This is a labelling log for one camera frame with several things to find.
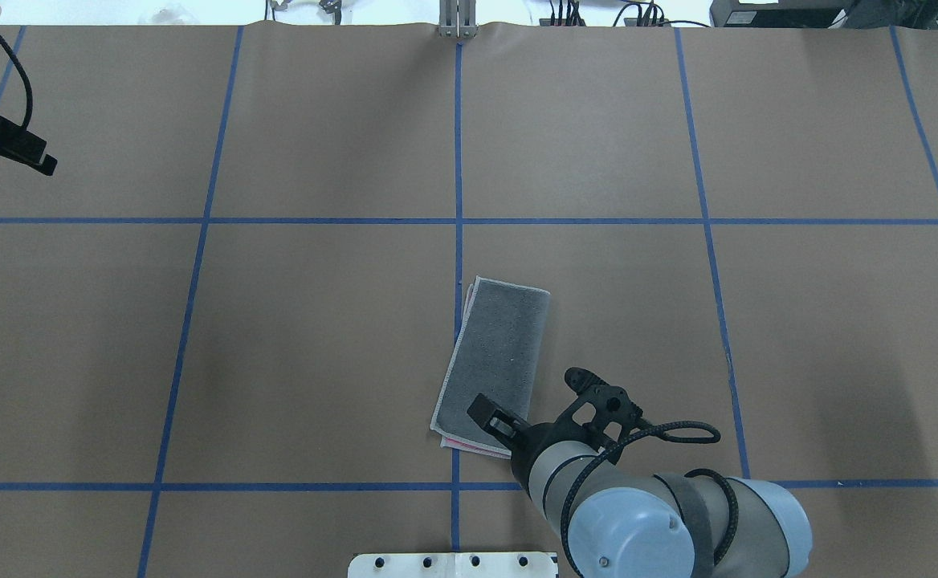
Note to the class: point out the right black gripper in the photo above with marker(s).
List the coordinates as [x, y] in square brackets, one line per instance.
[539, 439]

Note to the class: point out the pink grey-backed towel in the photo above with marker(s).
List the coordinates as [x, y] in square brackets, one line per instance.
[496, 353]

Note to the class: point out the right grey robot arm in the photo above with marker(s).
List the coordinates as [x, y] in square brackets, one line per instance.
[613, 524]

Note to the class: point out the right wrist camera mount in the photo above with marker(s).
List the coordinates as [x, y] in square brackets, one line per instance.
[615, 415]

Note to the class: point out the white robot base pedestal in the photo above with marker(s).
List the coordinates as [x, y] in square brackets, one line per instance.
[455, 564]

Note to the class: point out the aluminium frame post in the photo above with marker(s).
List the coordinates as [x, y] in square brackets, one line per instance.
[457, 19]

